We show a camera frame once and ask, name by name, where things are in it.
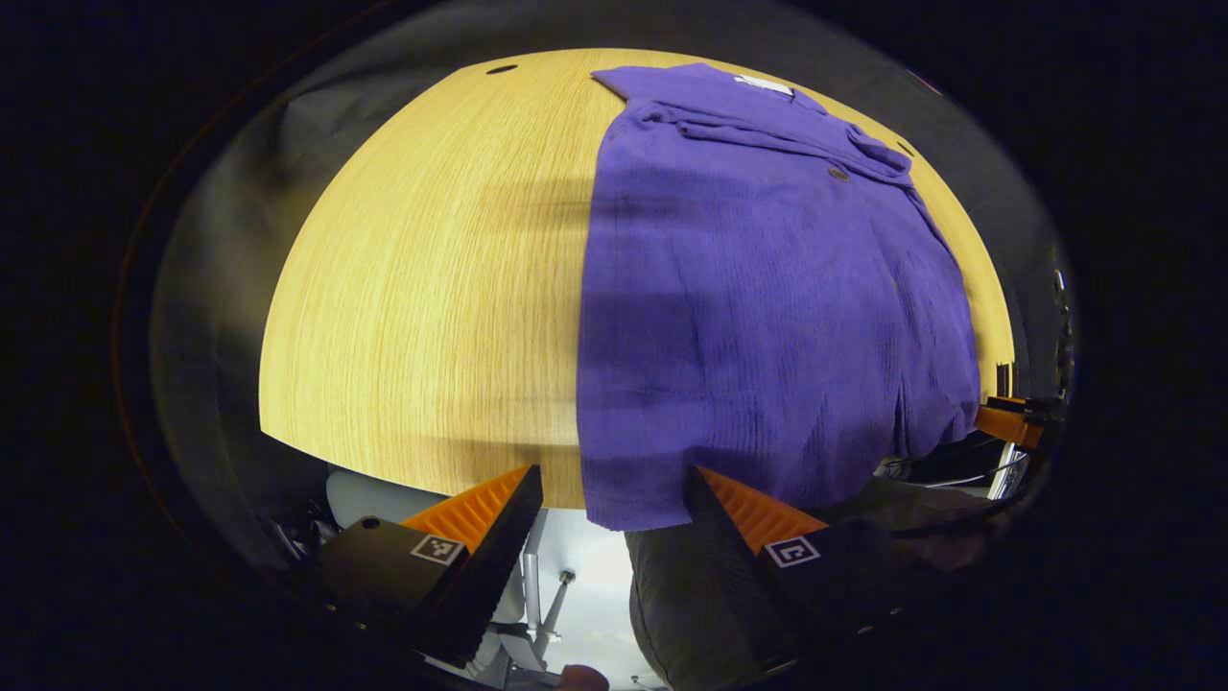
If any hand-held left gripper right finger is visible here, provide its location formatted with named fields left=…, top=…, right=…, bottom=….
left=683, top=466, right=922, bottom=673

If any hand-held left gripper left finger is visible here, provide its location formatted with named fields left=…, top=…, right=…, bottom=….
left=307, top=465, right=544, bottom=671

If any purple ribbed garment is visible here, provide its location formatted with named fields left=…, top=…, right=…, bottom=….
left=576, top=62, right=981, bottom=532

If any person's dark clothing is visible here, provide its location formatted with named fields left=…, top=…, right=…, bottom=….
left=624, top=475, right=1018, bottom=691

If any grey office chair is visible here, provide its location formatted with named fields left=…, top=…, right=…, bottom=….
left=326, top=468, right=577, bottom=688

